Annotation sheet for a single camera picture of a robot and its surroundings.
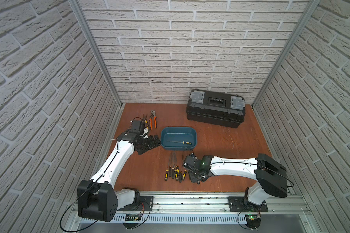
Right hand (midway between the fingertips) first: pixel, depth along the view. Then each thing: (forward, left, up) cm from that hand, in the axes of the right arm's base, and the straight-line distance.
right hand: (195, 177), depth 82 cm
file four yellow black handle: (+4, +11, +1) cm, 12 cm away
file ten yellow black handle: (+23, +5, +1) cm, 24 cm away
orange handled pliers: (+51, +27, 0) cm, 58 cm away
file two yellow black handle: (+6, +15, 0) cm, 16 cm away
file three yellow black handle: (+6, +13, 0) cm, 14 cm away
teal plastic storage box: (+28, +13, -1) cm, 31 cm away
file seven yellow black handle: (+2, +6, 0) cm, 6 cm away
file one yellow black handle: (+5, +16, 0) cm, 17 cm away
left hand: (+17, +21, +13) cm, 30 cm away
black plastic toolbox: (+39, -18, +16) cm, 46 cm away
